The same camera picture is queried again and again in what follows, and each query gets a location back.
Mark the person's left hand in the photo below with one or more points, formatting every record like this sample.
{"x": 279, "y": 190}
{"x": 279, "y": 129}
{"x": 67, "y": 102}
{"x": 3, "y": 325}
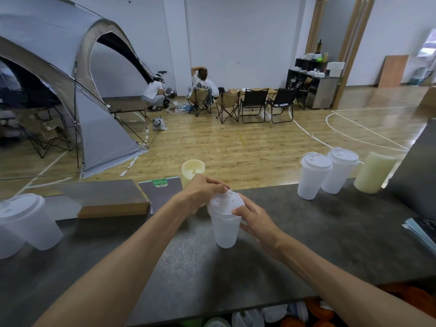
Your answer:
{"x": 194, "y": 195}

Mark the person's right hand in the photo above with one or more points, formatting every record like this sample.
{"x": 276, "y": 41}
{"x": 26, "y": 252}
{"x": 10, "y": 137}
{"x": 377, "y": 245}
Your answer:
{"x": 262, "y": 228}

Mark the person's left fingers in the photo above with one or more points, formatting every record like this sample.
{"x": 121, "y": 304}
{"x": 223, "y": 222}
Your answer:
{"x": 214, "y": 185}

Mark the person's right thumb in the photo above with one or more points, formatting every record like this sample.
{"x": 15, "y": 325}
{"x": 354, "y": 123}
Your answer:
{"x": 241, "y": 212}

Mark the white lidded plastic cup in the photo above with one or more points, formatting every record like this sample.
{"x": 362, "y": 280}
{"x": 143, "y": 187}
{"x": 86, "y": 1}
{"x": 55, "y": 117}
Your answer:
{"x": 34, "y": 224}
{"x": 224, "y": 228}
{"x": 311, "y": 180}
{"x": 340, "y": 173}

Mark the person's left forearm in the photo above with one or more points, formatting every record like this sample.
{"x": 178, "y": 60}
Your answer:
{"x": 119, "y": 272}

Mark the person's right forearm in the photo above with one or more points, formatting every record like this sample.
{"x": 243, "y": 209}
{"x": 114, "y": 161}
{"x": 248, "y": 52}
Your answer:
{"x": 340, "y": 286}

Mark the grey clipboard with green clip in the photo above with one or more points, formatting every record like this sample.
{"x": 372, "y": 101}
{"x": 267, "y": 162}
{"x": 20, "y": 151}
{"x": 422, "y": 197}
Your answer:
{"x": 160, "y": 195}

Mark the white patterned bag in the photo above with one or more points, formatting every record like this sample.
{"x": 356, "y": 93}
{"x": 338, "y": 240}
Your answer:
{"x": 159, "y": 124}

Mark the beige folding chair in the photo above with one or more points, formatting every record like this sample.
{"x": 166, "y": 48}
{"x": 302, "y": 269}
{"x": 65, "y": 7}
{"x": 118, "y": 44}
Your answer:
{"x": 42, "y": 131}
{"x": 199, "y": 98}
{"x": 229, "y": 102}

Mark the black folding chair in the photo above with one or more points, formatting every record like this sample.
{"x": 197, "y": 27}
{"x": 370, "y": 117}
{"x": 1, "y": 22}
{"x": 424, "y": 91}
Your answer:
{"x": 282, "y": 98}
{"x": 253, "y": 100}

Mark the wooden slat table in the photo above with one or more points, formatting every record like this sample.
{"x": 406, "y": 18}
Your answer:
{"x": 253, "y": 90}

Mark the white plastic jug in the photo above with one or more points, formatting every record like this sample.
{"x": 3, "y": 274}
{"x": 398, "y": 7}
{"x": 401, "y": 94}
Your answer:
{"x": 247, "y": 318}

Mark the wooden box with grey top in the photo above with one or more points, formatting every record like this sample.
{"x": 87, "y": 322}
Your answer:
{"x": 102, "y": 199}

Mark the low wooden table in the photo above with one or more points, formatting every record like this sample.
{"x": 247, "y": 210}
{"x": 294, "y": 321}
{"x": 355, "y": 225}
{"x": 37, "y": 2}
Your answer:
{"x": 126, "y": 105}

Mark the orange round object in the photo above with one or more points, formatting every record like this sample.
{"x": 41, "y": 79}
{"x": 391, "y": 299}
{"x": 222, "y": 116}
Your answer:
{"x": 419, "y": 299}
{"x": 318, "y": 309}

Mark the black shelf cabinet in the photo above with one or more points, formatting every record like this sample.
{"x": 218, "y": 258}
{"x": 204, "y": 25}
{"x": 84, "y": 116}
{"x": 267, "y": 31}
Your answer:
{"x": 299, "y": 78}

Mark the grey metal cabinet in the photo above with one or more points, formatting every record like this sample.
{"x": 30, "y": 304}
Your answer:
{"x": 320, "y": 93}

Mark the white boxes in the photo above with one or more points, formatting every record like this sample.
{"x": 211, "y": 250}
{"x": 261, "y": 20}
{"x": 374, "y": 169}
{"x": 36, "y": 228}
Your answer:
{"x": 335, "y": 68}

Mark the dark bottle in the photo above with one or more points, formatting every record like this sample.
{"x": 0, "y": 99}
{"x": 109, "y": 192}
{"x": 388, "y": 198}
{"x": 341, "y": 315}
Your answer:
{"x": 319, "y": 47}

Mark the dark grey panel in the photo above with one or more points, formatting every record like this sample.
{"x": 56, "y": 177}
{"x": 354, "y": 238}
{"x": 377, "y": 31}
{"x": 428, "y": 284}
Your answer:
{"x": 415, "y": 173}

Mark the stack of papers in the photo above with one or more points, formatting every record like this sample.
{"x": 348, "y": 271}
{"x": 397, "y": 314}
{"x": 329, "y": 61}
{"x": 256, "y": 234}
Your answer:
{"x": 422, "y": 231}

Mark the grey dome tent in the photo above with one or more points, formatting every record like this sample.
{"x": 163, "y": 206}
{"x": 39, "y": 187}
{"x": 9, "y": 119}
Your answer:
{"x": 51, "y": 64}

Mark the leaning wooden board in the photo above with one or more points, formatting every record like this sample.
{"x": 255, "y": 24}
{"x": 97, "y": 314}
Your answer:
{"x": 393, "y": 71}

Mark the translucent plastic cup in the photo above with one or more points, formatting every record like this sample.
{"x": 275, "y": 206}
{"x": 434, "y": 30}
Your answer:
{"x": 8, "y": 245}

